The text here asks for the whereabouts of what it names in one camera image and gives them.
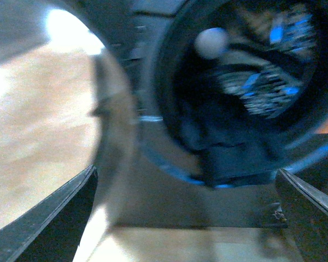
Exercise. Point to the black white patterned garment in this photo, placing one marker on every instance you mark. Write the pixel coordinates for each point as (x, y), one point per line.
(272, 56)

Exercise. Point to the round washing machine door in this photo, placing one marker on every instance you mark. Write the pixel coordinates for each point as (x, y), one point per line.
(65, 103)

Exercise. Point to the navy blue mesh garment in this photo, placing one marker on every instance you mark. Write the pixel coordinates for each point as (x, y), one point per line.
(234, 148)

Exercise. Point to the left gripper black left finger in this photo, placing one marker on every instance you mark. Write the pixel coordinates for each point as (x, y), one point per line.
(52, 230)

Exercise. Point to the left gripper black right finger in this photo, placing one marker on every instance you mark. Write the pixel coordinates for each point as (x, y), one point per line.
(306, 211)

